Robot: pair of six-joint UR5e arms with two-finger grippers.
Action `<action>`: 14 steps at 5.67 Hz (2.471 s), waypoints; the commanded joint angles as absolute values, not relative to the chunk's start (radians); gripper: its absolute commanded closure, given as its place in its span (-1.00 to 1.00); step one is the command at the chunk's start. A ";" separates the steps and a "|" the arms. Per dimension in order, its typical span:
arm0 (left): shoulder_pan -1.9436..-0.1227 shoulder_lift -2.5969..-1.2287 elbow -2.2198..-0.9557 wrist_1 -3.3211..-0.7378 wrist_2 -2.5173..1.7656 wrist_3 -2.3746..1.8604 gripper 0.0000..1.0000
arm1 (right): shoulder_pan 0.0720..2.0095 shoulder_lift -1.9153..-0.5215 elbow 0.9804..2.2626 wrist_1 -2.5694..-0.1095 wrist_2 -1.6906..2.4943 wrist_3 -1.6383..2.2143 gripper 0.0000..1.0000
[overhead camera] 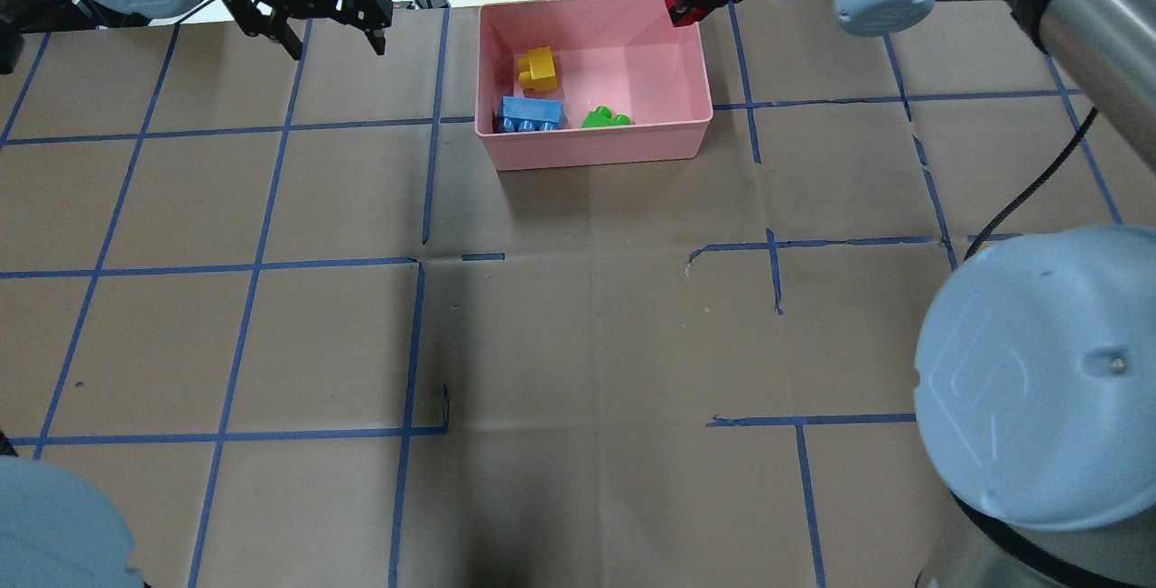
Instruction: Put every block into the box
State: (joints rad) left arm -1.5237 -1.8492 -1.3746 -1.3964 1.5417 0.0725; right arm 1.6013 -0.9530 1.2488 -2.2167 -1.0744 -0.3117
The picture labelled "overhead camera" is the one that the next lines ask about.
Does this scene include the red toy block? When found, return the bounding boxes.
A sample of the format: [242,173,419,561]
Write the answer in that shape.
[665,0,704,27]

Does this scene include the green toy block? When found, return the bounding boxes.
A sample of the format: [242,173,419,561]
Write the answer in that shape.
[581,106,633,128]

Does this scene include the yellow toy block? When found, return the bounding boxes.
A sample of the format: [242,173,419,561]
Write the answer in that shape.
[516,46,560,94]

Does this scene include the blue toy block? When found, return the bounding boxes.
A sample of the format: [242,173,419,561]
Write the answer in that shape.
[495,97,565,134]

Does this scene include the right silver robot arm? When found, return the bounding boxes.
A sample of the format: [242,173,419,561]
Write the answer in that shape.
[666,0,1153,587]

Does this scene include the pink plastic box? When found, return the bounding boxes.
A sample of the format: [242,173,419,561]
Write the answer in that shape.
[474,0,713,172]

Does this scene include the brown paper table cover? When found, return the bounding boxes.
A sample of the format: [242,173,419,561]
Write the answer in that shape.
[0,0,1156,588]

